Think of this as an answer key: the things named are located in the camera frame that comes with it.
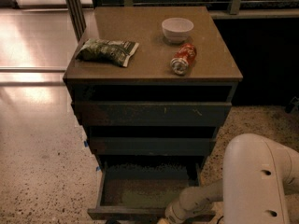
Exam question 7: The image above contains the green chip bag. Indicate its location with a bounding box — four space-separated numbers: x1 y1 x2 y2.
76 38 139 67

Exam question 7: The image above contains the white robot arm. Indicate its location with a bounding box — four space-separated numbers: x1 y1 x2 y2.
157 133 299 224

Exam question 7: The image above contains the red soda can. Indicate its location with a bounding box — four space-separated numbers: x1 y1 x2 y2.
170 43 197 76

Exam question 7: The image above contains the blue tape on floor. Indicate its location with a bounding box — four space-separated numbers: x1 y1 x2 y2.
83 140 89 147

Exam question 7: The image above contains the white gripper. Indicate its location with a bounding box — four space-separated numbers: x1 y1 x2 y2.
157 200 188 224

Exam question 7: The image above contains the white ceramic bowl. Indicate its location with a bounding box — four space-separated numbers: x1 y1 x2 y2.
162 18 193 44

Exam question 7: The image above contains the dark brown drawer cabinet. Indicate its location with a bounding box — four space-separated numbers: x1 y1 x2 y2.
62 6 244 185

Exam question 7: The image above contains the dark metal post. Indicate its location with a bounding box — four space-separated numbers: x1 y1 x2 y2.
65 0 86 41

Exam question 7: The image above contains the dark drawer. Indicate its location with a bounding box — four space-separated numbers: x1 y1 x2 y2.
88 162 200 224
72 102 232 127
88 137 216 156

